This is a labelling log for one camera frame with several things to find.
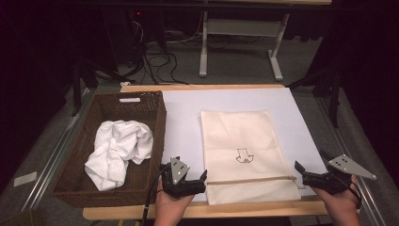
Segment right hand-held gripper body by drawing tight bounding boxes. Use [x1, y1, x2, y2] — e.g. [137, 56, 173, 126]
[314, 153, 377, 194]

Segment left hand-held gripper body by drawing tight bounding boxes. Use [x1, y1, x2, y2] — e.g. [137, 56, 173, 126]
[160, 155, 197, 200]

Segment beige mesh laundry bag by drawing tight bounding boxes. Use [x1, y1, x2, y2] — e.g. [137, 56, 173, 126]
[200, 109, 302, 205]

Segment white garment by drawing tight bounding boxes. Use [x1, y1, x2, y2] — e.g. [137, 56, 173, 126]
[84, 120, 154, 192]

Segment brown woven basket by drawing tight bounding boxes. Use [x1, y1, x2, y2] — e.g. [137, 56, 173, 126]
[51, 89, 168, 209]

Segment person's left hand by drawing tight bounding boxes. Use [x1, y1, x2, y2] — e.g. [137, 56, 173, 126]
[153, 182, 196, 220]

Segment person's right hand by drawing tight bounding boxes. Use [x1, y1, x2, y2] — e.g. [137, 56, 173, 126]
[311, 174, 361, 219]

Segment white table sheet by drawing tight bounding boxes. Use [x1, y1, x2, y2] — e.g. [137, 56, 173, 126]
[156, 87, 328, 202]

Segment black stand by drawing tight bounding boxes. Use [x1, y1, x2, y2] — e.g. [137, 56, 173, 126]
[286, 67, 343, 128]
[71, 57, 139, 117]

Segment white tape strip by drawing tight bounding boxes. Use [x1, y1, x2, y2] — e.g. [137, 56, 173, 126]
[13, 171, 38, 188]

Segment dark computer tower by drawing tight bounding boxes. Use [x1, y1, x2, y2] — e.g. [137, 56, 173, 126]
[103, 8, 149, 69]

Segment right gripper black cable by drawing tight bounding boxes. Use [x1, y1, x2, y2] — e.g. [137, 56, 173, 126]
[332, 173, 362, 209]

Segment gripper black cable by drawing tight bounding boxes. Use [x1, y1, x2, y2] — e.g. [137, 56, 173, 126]
[332, 173, 362, 209]
[140, 165, 170, 226]

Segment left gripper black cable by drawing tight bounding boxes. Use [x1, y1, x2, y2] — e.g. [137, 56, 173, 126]
[140, 165, 170, 226]

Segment aluminium floor rail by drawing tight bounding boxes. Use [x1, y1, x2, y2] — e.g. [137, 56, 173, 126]
[22, 88, 95, 211]
[313, 93, 387, 226]

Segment black floor cables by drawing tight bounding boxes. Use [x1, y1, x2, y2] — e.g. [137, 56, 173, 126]
[131, 18, 189, 86]

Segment white metal desk frame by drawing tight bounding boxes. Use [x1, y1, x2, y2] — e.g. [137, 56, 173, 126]
[199, 10, 291, 82]

